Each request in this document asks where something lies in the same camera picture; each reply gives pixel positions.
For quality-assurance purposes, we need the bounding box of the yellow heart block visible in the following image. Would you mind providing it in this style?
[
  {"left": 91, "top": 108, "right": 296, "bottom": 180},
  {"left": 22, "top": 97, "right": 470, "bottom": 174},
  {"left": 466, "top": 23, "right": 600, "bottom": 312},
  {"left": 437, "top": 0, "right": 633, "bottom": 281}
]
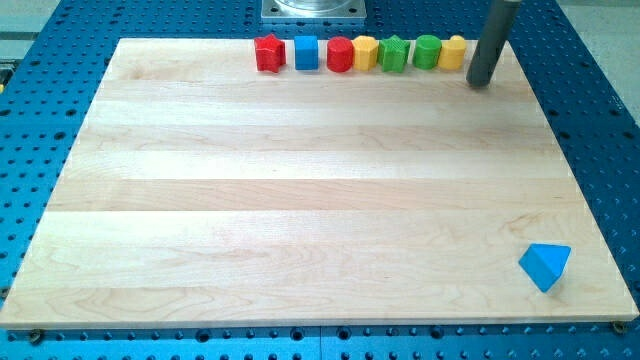
[{"left": 437, "top": 35, "right": 467, "bottom": 70}]

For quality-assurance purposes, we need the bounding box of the blue triangle block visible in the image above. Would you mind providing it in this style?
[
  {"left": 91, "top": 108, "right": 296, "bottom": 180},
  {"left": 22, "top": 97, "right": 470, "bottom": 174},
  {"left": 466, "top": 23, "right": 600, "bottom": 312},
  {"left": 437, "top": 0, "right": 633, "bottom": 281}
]
[{"left": 518, "top": 243, "right": 571, "bottom": 293}]

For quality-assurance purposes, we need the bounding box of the light wooden board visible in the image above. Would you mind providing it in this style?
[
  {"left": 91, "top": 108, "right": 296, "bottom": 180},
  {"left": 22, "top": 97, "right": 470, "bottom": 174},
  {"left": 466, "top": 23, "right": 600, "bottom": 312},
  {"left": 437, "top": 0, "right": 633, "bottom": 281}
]
[{"left": 1, "top": 38, "right": 638, "bottom": 329}]

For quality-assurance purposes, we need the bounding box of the blue cube block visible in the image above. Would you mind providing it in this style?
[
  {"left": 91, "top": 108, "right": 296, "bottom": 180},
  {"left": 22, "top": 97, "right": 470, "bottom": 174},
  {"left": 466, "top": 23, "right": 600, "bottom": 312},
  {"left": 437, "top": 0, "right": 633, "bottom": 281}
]
[{"left": 294, "top": 35, "right": 319, "bottom": 71}]

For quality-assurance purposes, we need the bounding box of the red cylinder block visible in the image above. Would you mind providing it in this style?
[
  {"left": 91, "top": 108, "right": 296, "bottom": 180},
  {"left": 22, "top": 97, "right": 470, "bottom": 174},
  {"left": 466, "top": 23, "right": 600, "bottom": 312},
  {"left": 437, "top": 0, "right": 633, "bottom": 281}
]
[{"left": 326, "top": 36, "right": 354, "bottom": 73}]

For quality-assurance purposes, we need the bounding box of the red star block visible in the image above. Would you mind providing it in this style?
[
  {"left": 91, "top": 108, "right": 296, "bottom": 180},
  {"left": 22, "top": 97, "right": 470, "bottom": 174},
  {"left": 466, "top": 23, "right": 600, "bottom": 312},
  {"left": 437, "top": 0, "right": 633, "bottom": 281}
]
[{"left": 254, "top": 34, "right": 286, "bottom": 73}]

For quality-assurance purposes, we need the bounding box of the yellow pentagon block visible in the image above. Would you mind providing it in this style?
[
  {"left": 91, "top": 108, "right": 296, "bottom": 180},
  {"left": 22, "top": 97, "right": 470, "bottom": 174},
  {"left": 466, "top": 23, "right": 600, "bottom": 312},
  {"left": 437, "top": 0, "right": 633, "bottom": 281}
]
[{"left": 352, "top": 35, "right": 379, "bottom": 71}]

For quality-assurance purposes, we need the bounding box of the green star block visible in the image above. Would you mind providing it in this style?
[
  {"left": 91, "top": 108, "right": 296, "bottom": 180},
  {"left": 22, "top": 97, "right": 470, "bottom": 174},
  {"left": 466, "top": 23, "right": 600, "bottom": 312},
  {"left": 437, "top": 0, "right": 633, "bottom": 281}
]
[{"left": 377, "top": 35, "right": 411, "bottom": 73}]

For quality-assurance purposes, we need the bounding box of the green cylinder block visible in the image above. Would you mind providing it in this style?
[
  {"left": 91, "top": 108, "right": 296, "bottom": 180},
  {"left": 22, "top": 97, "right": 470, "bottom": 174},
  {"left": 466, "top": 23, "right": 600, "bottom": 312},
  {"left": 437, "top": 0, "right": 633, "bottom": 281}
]
[{"left": 412, "top": 35, "right": 442, "bottom": 70}]

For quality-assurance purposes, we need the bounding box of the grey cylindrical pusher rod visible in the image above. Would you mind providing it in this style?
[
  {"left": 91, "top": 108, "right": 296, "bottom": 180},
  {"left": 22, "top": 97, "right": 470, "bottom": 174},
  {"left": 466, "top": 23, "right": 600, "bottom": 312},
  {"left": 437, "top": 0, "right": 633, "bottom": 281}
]
[{"left": 466, "top": 0, "right": 522, "bottom": 88}]

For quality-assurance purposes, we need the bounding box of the left board clamp bolt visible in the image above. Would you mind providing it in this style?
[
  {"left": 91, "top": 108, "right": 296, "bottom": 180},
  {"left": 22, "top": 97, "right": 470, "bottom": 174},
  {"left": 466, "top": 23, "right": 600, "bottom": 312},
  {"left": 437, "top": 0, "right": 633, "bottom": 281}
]
[{"left": 27, "top": 329, "right": 45, "bottom": 346}]

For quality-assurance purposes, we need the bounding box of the board clamp bolt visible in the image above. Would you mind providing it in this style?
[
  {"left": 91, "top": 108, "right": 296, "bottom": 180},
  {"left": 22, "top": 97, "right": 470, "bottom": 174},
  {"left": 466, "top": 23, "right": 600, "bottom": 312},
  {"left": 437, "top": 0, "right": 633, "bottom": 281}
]
[
  {"left": 27, "top": 329, "right": 45, "bottom": 346},
  {"left": 610, "top": 321, "right": 628, "bottom": 335}
]

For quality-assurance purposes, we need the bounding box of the right board clamp bolt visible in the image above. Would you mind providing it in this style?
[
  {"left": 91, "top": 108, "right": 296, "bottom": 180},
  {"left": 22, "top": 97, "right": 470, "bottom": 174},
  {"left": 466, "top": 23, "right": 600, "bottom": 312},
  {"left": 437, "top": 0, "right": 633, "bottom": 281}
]
[{"left": 610, "top": 321, "right": 628, "bottom": 335}]

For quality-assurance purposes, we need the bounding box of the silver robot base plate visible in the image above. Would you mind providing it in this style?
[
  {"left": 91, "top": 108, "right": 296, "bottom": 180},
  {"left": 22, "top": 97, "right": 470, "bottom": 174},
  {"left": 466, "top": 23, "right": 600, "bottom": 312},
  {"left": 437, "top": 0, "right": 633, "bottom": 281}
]
[{"left": 261, "top": 0, "right": 367, "bottom": 21}]

